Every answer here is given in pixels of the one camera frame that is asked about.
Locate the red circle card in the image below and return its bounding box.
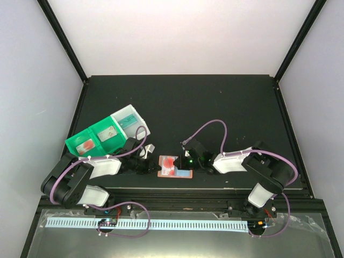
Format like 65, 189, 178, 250
76, 139, 95, 155
160, 156, 176, 177

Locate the pink leather card holder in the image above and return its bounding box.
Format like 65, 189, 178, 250
157, 155, 193, 179

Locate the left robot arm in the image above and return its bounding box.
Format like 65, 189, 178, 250
40, 138, 161, 214

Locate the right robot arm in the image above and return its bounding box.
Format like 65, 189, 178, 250
169, 140, 298, 218

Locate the grey card in bin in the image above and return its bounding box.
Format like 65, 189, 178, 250
97, 126, 117, 142

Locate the teal card in bin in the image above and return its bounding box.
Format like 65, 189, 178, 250
118, 114, 141, 130

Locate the red circle card in bin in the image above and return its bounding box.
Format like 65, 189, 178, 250
76, 139, 95, 155

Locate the white plastic bin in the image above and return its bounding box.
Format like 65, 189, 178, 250
110, 104, 151, 140

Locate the green plastic bin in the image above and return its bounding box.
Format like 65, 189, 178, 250
65, 116, 127, 157

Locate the small circuit board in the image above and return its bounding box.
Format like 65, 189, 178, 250
98, 218, 117, 227

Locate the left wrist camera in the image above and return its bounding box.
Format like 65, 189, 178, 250
142, 144, 155, 159

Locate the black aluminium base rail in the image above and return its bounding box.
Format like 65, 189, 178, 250
34, 187, 326, 218

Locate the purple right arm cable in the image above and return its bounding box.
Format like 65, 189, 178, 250
185, 120, 299, 239

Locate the white slotted cable duct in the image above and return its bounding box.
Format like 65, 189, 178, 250
45, 217, 249, 233

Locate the left black frame post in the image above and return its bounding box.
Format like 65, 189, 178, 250
37, 0, 88, 83

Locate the black frame post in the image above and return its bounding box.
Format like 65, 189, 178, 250
273, 0, 328, 81
37, 0, 88, 83

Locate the right black frame post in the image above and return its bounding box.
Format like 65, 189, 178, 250
273, 0, 328, 81

